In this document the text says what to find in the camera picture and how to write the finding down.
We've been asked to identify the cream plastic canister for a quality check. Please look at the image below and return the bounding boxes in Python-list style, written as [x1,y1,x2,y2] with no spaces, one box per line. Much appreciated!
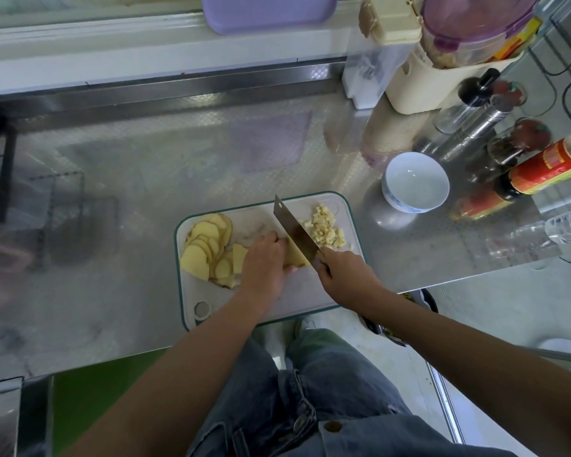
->
[385,43,520,116]

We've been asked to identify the metal bowl with scraps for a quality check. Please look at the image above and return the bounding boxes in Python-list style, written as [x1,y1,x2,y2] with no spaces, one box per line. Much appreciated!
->
[362,288,439,347]

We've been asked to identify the green mat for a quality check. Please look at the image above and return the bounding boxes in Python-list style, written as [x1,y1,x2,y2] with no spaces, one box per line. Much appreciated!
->
[52,349,167,457]

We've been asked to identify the glass jar red lid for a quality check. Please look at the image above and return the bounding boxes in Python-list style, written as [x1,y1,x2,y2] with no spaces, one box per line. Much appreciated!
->
[488,117,554,168]

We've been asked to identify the pile of yellow potato slices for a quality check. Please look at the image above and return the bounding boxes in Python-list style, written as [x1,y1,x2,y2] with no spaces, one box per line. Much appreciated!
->
[180,213,251,290]

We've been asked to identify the white cutting board green rim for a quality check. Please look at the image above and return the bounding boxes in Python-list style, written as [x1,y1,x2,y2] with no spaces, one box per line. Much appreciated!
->
[174,191,365,332]

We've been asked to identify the clear container cream lid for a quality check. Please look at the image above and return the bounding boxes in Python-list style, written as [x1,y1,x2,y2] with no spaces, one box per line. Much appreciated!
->
[341,0,424,110]

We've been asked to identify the clear plastic bottle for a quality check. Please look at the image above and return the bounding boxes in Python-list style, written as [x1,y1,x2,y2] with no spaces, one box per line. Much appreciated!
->
[485,206,571,263]

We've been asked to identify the steel cleaver knife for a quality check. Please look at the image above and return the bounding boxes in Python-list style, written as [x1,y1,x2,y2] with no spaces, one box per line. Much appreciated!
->
[272,194,321,265]

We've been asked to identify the person's left hand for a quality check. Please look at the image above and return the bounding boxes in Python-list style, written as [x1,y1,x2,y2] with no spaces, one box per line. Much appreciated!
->
[238,231,294,315]

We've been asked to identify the person's right forearm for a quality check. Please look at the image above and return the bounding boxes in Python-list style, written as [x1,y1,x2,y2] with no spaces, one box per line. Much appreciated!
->
[366,288,571,457]

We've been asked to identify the white round plate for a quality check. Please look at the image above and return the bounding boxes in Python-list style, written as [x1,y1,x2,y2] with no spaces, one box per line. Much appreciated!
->
[537,338,571,360]

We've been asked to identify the person's right hand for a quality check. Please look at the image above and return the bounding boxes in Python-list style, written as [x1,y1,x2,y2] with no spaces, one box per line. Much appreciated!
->
[314,247,386,312]

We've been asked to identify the steel shaker brown cap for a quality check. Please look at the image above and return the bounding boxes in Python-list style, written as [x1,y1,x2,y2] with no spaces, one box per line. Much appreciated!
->
[426,79,529,162]

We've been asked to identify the purple lid food container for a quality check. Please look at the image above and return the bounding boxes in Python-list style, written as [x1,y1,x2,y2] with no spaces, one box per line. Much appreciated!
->
[419,0,544,70]

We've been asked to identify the person's blue jeans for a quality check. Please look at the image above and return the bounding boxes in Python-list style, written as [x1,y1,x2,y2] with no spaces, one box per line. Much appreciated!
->
[185,328,515,457]

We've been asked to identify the white bowl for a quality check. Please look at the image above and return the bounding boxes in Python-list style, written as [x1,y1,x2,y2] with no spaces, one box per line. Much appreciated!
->
[381,151,451,215]

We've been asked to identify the person's left forearm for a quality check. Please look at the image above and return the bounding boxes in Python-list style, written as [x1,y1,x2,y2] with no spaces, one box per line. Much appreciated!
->
[67,304,272,457]

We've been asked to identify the sauce bottle red label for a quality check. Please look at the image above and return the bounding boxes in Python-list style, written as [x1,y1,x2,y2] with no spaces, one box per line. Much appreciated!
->
[495,133,571,201]

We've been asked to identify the purple plastic cutting board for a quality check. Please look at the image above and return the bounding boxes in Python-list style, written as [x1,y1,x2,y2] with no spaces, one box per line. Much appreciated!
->
[200,0,341,35]

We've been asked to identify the pile of diced potato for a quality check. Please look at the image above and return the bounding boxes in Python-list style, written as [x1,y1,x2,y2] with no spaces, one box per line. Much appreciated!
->
[303,203,348,251]

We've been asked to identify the glass bottle black cap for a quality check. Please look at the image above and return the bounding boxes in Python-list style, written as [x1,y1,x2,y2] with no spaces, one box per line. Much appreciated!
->
[434,68,502,135]

